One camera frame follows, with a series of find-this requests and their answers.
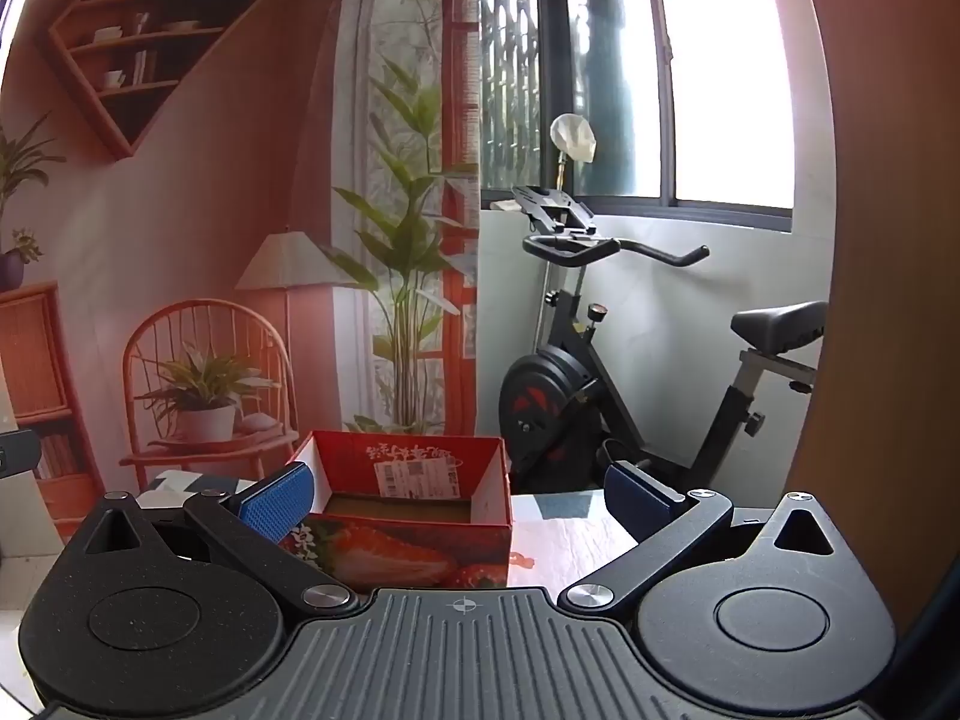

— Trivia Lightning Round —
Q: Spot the red strawberry cardboard box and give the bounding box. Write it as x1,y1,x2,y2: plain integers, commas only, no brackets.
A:
283,431,512,592

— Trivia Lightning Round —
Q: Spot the brown wooden door panel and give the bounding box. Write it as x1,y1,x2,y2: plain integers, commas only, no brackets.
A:
788,0,958,628

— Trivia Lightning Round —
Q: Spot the white cloth on pole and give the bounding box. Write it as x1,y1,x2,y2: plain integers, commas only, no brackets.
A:
550,114,597,164

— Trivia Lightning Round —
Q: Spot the printed room backdrop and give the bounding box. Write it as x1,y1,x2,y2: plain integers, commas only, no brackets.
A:
2,0,480,539

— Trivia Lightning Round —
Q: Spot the black exercise bike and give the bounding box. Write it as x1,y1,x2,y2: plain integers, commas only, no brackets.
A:
496,184,832,496

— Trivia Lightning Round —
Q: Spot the dark framed window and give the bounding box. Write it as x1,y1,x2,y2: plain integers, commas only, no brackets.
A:
478,0,796,231

